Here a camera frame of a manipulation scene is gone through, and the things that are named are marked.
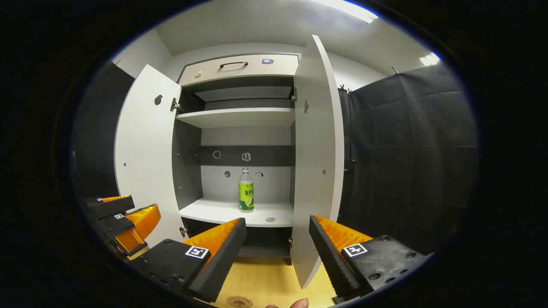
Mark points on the long ceiling light panel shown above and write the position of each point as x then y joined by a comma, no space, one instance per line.
351,10

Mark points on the white and grey cabinet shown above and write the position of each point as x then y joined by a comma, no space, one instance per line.
239,117

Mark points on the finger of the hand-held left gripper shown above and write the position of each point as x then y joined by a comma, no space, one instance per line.
113,207
113,226

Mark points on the black backdrop cloth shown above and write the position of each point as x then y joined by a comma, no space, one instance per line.
406,149

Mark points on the clear bottle with green label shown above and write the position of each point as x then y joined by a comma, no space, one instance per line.
246,194

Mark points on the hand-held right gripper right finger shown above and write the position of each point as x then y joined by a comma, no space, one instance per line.
329,261

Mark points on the small ceiling light panel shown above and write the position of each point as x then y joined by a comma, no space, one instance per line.
429,59

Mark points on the white cabinet door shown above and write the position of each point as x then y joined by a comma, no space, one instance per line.
145,162
314,171

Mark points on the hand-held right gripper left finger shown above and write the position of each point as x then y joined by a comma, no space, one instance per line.
222,261

